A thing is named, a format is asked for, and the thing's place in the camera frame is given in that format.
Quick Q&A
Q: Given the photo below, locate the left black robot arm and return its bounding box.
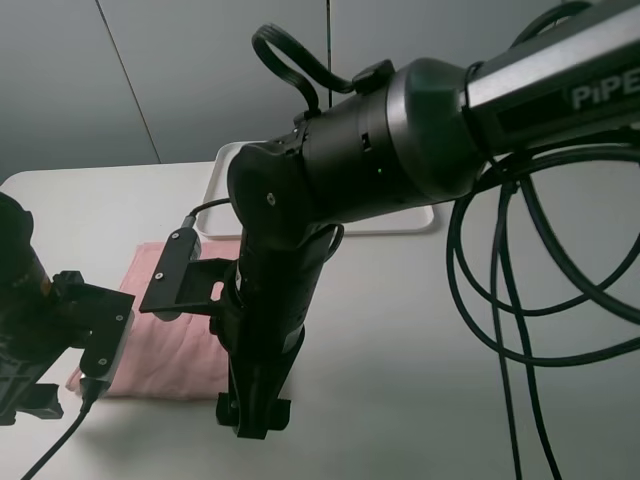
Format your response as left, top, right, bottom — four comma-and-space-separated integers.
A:
1, 194, 90, 426

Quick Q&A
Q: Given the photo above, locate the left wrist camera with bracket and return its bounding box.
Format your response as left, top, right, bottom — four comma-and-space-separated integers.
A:
62, 284, 135, 405

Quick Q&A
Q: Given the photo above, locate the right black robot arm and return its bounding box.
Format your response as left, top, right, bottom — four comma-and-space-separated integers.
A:
216, 1, 639, 439

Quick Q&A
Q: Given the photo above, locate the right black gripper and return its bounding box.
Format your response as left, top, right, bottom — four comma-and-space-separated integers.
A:
215, 225, 344, 440

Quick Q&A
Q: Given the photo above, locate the white rectangular plastic tray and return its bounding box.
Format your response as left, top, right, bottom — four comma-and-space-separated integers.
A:
195, 141, 435, 239

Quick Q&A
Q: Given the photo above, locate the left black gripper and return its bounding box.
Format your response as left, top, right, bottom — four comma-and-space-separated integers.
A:
1, 272, 85, 425

